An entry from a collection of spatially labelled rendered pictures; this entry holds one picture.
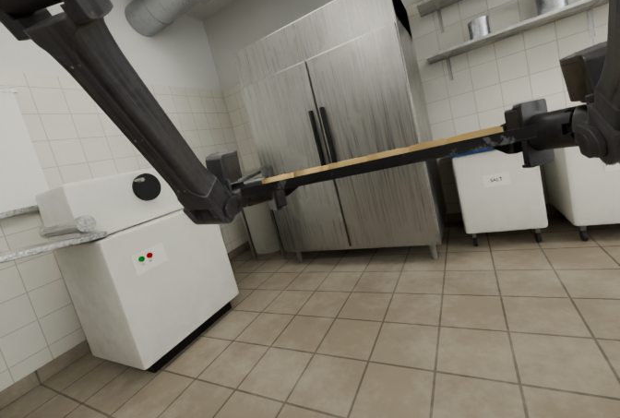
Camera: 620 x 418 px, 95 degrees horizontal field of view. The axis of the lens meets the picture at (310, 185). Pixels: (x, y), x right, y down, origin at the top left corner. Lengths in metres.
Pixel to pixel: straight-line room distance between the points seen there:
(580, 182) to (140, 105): 2.43
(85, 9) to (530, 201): 2.45
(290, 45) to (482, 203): 1.91
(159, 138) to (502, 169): 2.24
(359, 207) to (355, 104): 0.79
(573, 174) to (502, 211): 0.46
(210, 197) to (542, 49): 2.89
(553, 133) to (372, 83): 1.74
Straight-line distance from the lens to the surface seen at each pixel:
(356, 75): 2.24
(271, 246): 3.45
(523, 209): 2.51
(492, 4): 3.15
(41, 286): 2.79
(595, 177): 2.53
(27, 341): 2.83
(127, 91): 0.44
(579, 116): 0.53
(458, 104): 3.03
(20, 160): 2.81
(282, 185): 0.44
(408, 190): 2.20
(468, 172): 2.40
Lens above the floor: 1.05
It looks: 7 degrees down
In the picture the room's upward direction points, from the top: 14 degrees counter-clockwise
